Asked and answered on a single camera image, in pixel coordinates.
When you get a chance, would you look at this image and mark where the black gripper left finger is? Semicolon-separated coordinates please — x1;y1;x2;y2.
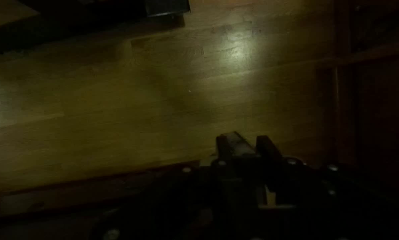
215;130;266;189

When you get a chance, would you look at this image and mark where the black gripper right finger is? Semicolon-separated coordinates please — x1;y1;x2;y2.
256;134;299;189

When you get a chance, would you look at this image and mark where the dark wooden secretary desk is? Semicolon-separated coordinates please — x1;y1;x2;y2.
327;0;399;197

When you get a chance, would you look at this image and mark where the black table foot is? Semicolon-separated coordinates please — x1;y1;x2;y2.
0;0;191;56

